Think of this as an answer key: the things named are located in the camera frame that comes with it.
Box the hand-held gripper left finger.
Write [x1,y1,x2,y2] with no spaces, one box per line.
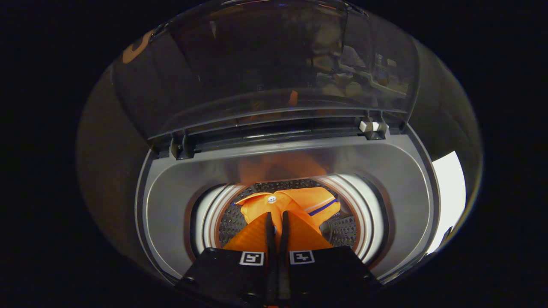
[178,212,277,306]

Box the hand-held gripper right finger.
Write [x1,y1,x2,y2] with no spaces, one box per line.
[278,210,381,305]

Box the yellow polo shirt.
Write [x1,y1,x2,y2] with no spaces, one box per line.
[235,187,342,253]

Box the grey washing machine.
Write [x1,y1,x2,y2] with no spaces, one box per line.
[135,124,441,285]

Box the dark transparent washing machine lid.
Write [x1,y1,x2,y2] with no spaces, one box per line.
[112,0,421,160]

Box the white flat panel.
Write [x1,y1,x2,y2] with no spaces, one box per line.
[426,151,466,255]

